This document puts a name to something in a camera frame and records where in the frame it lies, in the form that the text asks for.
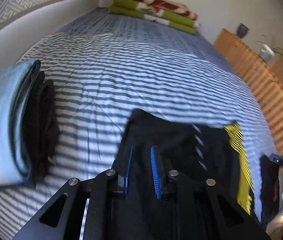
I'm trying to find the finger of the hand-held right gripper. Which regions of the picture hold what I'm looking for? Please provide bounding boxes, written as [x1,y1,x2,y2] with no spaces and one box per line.
[269,153,283,165]

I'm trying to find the patterned wall hanging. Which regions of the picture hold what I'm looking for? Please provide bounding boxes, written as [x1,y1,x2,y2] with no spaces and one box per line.
[0,0,107,44]

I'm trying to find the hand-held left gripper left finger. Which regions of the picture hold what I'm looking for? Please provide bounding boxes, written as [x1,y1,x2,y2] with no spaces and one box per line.
[12,145,134,240]

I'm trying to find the dark folded garment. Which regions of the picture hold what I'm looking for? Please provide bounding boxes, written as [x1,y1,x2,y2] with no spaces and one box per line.
[23,71,60,183]

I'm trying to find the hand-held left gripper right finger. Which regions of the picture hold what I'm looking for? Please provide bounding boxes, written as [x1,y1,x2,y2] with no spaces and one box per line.
[150,146,272,240]

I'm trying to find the dark ceramic vase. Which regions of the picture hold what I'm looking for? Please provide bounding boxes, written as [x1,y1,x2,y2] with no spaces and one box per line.
[236,23,250,39]

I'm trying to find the black cloth with pink mark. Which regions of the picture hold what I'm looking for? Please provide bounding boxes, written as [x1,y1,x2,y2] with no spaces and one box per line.
[259,155,280,227]

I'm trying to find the green floral folded blanket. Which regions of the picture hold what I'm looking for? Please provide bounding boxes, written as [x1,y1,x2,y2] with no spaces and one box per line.
[109,0,202,34]

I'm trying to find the potted plant in white pot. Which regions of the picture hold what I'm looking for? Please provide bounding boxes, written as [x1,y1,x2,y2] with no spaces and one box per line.
[255,34,283,61]

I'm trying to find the wooden slatted bed rail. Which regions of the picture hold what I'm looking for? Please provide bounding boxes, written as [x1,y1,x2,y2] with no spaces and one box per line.
[214,29,283,161]

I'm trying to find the black pants with yellow stripe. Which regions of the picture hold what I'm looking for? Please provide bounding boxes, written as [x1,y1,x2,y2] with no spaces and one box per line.
[111,109,254,240]

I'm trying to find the blue white striped bed quilt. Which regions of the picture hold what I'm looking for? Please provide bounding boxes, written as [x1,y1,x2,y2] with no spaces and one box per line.
[0,6,277,240]

